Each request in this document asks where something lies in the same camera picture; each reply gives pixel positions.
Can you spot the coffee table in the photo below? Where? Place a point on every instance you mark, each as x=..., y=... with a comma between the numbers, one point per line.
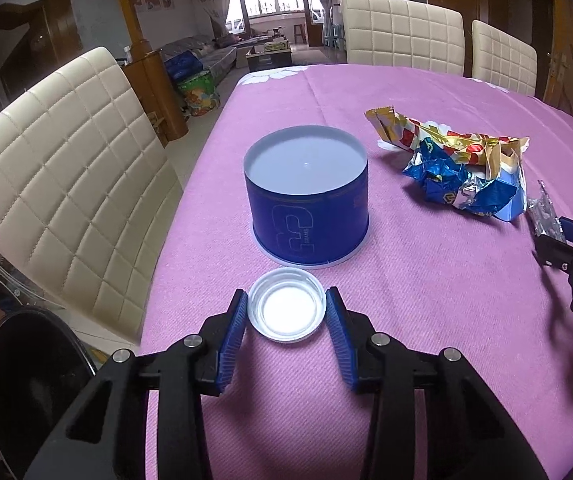
x=269, y=57

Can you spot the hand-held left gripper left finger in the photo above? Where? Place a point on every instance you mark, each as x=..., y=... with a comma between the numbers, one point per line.
x=231, y=350

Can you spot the colourful printed bag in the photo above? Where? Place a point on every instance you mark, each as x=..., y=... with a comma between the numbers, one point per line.
x=199, y=95

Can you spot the cream quilted dining chair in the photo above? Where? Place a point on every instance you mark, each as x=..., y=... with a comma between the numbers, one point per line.
x=61, y=185
x=504, y=57
x=401, y=35

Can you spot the blue bag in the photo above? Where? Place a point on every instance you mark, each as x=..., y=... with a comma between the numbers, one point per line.
x=182, y=66

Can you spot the wooden partition cabinet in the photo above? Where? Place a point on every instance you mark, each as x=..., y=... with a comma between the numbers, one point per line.
x=154, y=95

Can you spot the pink daisy tablecloth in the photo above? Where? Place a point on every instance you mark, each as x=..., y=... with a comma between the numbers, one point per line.
x=441, y=310

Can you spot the blue round tin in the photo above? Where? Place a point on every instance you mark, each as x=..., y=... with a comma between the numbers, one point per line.
x=306, y=220

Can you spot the white plastic bottle cap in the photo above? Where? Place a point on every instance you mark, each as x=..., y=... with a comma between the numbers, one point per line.
x=286, y=310

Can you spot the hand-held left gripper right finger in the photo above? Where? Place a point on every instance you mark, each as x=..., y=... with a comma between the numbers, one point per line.
x=344, y=345

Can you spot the blue foil wrapper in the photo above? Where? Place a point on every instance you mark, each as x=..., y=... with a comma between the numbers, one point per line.
x=446, y=180

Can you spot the small stool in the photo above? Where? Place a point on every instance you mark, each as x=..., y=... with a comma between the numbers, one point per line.
x=300, y=32

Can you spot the grey sofa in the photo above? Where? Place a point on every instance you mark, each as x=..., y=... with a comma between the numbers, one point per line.
x=206, y=55

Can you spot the blue white torn carton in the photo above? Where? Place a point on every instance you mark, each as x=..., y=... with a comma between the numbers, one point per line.
x=511, y=185

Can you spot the silver blister pack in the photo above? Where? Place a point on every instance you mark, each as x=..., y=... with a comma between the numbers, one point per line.
x=544, y=210

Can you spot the gold red snack wrapper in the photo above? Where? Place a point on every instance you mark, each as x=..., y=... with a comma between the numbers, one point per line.
x=416, y=132

